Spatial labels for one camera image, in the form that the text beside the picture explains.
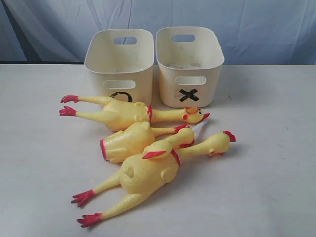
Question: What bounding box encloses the large whole rubber chicken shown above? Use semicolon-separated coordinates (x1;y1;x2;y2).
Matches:
72;130;236;228

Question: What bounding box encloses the whole rubber chicken near bins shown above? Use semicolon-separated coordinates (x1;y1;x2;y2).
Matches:
59;95;210;131

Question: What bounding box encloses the headless rubber chicken body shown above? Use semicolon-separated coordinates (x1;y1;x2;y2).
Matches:
100;122;188;163

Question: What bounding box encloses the blue-grey backdrop curtain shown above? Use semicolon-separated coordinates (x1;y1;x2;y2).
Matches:
0;0;316;64

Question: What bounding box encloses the cream bin marked cross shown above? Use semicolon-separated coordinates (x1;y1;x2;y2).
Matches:
156;27;225;108

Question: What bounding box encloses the severed rubber chicken head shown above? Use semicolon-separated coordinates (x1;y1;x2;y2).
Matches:
142;120;208;159

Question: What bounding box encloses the cream bin marked circle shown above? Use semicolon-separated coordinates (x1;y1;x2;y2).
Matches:
84;29;155;105

